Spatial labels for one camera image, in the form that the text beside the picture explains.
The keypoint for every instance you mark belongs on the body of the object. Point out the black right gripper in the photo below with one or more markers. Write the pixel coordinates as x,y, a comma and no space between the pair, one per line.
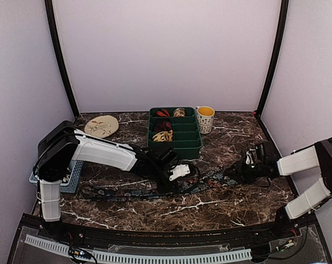
239,172

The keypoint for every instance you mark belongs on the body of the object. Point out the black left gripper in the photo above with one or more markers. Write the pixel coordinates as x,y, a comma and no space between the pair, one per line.
162,188

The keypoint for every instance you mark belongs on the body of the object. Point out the dark floral necktie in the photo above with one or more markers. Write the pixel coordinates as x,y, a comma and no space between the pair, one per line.
119,193

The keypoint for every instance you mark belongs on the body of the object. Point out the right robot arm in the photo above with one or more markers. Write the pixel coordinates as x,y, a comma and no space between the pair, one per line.
318,157

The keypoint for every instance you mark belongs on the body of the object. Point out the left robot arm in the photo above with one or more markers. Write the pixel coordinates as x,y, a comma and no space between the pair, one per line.
65,144

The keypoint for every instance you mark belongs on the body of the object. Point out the yellow patterned rolled tie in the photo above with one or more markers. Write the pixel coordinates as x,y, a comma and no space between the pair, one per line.
164,136

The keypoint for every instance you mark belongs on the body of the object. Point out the maroon navy striped rolled tie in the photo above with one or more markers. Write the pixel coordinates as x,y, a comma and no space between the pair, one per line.
161,126

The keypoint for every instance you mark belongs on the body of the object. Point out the green compartment organizer tray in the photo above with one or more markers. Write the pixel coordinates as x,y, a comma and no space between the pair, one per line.
187,141

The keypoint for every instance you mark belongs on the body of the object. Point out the red navy striped rolled tie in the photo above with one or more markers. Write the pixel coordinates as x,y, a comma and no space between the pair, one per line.
161,113

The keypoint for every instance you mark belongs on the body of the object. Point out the floral cream rolled tie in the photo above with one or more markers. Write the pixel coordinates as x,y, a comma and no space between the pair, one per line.
179,112

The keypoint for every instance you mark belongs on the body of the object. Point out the round bird-pattern plate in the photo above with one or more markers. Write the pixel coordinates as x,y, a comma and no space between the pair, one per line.
102,126

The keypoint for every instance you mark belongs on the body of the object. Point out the white mug yellow inside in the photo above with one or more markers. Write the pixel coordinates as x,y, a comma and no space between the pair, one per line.
205,118

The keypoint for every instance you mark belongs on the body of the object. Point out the light blue plastic basket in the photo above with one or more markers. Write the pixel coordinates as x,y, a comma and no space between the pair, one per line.
70,180

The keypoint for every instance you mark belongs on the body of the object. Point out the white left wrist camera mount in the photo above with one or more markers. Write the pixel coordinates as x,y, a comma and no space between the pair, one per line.
180,170

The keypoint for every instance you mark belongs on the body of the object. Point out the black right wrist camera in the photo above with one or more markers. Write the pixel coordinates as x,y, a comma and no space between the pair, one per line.
266,152

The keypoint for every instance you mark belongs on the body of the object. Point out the black front rail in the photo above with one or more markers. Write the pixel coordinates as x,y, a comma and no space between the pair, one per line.
90,237

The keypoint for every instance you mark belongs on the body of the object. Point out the right black frame post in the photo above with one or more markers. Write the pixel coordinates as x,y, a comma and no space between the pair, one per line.
274,57

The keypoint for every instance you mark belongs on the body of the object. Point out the black frame post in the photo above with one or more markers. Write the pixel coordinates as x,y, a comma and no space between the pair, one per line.
50,13
274,57

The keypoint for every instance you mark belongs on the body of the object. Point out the left black frame post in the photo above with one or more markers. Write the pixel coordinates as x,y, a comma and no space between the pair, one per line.
50,13

